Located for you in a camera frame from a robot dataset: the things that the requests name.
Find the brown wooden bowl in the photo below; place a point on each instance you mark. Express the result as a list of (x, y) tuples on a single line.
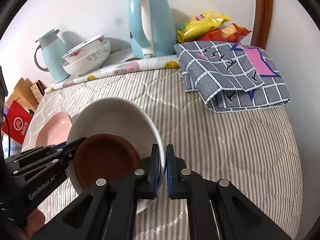
[(105, 156)]

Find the blue patterned ceramic bowl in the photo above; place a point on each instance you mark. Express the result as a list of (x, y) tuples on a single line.
[(85, 48)]

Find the light blue thermos jug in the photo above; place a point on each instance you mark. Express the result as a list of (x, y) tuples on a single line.
[(52, 50)]

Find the yellow chip bag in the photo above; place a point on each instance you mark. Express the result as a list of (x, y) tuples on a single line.
[(199, 25)]

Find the striped quilted table cover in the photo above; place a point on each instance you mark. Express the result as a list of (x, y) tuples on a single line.
[(255, 150)]

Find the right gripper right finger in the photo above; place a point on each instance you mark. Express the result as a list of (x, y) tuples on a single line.
[(217, 209)]

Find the brown wooden door frame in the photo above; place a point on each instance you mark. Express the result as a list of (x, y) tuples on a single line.
[(262, 23)]

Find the grey checkered cloth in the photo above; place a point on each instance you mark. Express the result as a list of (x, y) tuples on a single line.
[(230, 77)]

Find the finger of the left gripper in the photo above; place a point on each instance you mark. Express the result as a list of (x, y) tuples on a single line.
[(63, 155), (32, 155)]

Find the light blue electric kettle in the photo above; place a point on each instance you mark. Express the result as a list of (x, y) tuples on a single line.
[(152, 29)]

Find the fruit print rolled mat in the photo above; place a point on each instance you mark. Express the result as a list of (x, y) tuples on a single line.
[(154, 63)]

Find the wooden board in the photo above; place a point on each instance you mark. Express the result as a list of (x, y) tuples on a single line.
[(23, 95)]

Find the red snack bag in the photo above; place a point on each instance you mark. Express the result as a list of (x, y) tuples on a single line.
[(233, 33)]

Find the patterned book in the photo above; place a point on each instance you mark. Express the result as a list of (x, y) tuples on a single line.
[(37, 89)]

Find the left hand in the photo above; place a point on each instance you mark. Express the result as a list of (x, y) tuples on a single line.
[(35, 222)]

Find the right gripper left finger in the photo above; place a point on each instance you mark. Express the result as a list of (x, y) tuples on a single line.
[(106, 210)]

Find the red paper shopping bag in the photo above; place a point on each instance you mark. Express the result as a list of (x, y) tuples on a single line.
[(17, 123)]

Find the large white ceramic bowl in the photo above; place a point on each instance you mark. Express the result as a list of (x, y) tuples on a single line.
[(90, 62)]

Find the pink square plate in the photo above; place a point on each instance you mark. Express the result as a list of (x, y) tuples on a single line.
[(55, 131)]

